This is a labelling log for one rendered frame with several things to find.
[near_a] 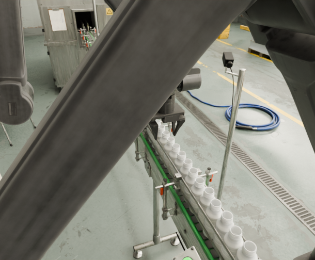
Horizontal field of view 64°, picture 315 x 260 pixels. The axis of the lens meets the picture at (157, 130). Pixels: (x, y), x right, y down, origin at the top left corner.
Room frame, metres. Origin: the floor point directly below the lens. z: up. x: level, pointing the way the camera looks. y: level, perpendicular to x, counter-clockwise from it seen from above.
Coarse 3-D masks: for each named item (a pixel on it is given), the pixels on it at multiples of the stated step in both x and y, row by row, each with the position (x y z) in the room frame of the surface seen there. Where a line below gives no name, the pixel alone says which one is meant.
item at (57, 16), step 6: (48, 12) 4.18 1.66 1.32; (54, 12) 4.21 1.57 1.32; (60, 12) 4.24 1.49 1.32; (54, 18) 4.20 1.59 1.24; (60, 18) 4.23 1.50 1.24; (54, 24) 4.20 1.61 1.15; (60, 24) 4.23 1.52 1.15; (66, 24) 4.26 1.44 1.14; (54, 30) 4.19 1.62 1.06; (60, 30) 4.22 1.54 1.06
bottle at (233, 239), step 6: (234, 228) 0.50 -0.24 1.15; (240, 228) 0.50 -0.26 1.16; (228, 234) 0.50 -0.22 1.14; (234, 234) 0.51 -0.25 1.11; (240, 234) 0.47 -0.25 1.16; (228, 240) 0.48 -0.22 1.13; (234, 240) 0.47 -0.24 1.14; (240, 240) 0.48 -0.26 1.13; (222, 246) 0.49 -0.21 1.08; (228, 246) 0.47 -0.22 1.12; (234, 246) 0.46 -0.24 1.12; (240, 246) 0.46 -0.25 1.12; (222, 252) 0.48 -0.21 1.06; (234, 252) 0.46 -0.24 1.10; (228, 258) 0.46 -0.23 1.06
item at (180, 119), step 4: (172, 116) 0.63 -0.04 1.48; (176, 116) 0.64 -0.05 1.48; (180, 116) 0.66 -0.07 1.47; (184, 116) 0.66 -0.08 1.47; (164, 120) 0.62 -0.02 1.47; (168, 120) 0.63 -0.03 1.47; (172, 120) 0.63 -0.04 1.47; (176, 120) 0.64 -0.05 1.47; (180, 120) 0.64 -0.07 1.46; (184, 120) 0.65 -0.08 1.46; (172, 124) 0.68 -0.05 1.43; (180, 124) 0.65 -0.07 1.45; (172, 128) 0.68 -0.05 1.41; (176, 128) 0.66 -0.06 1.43; (172, 132) 0.68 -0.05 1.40; (176, 132) 0.66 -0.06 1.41
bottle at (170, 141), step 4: (168, 140) 0.97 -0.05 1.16; (172, 140) 0.97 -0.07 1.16; (168, 144) 0.97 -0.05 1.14; (164, 148) 0.98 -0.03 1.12; (168, 148) 0.97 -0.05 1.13; (168, 152) 0.96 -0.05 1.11; (164, 156) 0.98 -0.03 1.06; (164, 160) 0.98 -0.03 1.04; (168, 160) 0.96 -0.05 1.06; (168, 164) 0.96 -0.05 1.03
